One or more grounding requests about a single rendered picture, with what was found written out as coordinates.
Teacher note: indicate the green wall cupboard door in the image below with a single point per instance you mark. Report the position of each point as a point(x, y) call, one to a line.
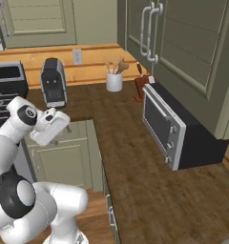
point(40, 19)

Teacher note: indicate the silver toaster oven knob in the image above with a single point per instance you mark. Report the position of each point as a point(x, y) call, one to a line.
point(170, 145)
point(172, 129)
point(167, 159)

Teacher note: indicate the red-brown knife block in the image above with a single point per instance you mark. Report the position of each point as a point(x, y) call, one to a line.
point(140, 86)

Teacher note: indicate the white utensil pot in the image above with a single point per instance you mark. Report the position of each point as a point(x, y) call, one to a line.
point(114, 82)

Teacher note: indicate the black and silver stove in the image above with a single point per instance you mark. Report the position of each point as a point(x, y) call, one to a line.
point(6, 79)

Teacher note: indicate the white wall socket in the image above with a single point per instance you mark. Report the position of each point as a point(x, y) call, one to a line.
point(77, 56)

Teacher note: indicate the wide green tall cupboard door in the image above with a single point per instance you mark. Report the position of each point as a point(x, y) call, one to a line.
point(196, 47)

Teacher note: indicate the green base cupboard door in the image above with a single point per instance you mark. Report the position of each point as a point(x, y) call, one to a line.
point(64, 165)

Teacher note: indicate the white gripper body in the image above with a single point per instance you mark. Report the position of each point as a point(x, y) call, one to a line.
point(51, 128)

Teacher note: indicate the wooden spatula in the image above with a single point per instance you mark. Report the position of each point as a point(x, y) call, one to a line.
point(116, 63)

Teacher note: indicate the green counter drawer front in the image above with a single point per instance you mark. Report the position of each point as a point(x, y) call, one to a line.
point(107, 184)

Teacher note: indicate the wide wooden spoon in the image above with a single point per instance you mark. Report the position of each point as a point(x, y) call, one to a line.
point(122, 67)

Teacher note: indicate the narrow green tall cupboard door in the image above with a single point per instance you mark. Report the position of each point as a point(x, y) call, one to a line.
point(135, 28)

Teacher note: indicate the toaster oven door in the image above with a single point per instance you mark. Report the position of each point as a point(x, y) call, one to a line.
point(157, 122)

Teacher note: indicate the thin wooden spoon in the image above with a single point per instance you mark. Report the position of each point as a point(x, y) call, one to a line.
point(107, 65)

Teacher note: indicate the black and silver toaster oven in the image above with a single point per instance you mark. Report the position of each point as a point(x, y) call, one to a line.
point(196, 139)

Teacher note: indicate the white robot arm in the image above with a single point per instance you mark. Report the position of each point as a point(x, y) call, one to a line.
point(60, 200)

